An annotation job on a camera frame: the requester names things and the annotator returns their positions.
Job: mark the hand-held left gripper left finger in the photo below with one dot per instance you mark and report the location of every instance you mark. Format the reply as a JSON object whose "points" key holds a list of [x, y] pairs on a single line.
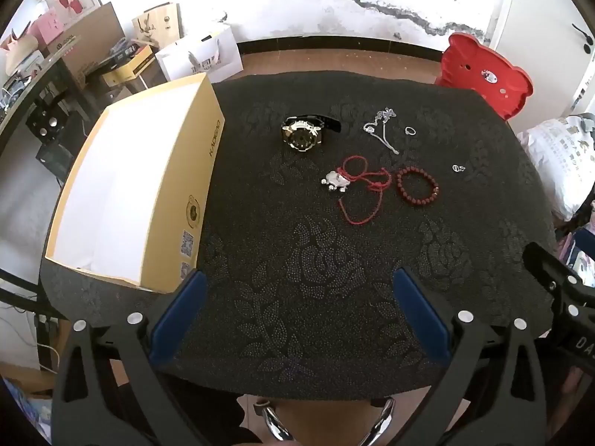
{"points": [[179, 318]]}

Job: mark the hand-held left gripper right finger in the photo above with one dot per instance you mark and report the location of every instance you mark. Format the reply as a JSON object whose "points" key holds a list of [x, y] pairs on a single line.
{"points": [[418, 318]]}

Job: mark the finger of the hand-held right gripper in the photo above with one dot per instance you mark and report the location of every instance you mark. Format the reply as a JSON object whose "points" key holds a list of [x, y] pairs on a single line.
{"points": [[565, 295]]}

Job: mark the small silver earring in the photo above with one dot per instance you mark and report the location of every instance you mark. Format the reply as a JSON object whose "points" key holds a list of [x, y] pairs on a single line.
{"points": [[458, 167]]}

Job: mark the yellow cardboard box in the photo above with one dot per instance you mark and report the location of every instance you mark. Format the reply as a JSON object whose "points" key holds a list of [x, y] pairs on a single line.
{"points": [[207, 148]]}

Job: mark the black and silver wristwatch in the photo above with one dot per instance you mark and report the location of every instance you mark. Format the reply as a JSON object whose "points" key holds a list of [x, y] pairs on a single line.
{"points": [[301, 134]]}

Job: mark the colourful cloth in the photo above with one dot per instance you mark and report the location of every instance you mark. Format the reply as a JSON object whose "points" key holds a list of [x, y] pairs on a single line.
{"points": [[578, 251]]}

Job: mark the chrome metal tube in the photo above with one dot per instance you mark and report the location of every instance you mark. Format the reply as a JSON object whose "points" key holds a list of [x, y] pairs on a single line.
{"points": [[379, 422], [276, 425]]}

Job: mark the black metal stand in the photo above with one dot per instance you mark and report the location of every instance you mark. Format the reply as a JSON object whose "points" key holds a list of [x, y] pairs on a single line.
{"points": [[46, 123]]}

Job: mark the red bear-shaped plastic stool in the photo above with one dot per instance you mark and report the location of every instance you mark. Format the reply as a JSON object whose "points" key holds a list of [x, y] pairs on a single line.
{"points": [[469, 65]]}

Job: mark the flat yellow carton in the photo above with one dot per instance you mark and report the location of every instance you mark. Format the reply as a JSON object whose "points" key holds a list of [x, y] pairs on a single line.
{"points": [[125, 68]]}

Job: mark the white paper shopping bag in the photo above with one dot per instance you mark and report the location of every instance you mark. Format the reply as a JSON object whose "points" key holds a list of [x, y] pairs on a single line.
{"points": [[204, 55]]}

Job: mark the dark printed box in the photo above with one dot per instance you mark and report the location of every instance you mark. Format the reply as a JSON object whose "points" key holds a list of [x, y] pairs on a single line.
{"points": [[122, 52]]}

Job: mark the tan paper shopping bag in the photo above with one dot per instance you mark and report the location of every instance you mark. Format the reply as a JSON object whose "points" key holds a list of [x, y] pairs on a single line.
{"points": [[160, 21]]}

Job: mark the large brown cardboard box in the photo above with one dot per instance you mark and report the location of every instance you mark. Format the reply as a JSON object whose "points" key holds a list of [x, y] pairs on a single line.
{"points": [[93, 28]]}

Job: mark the cream bag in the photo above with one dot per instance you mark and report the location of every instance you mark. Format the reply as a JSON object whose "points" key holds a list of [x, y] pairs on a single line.
{"points": [[21, 53]]}

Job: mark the pink paper bag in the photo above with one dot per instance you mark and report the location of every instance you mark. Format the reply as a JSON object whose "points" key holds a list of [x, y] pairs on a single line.
{"points": [[46, 30]]}

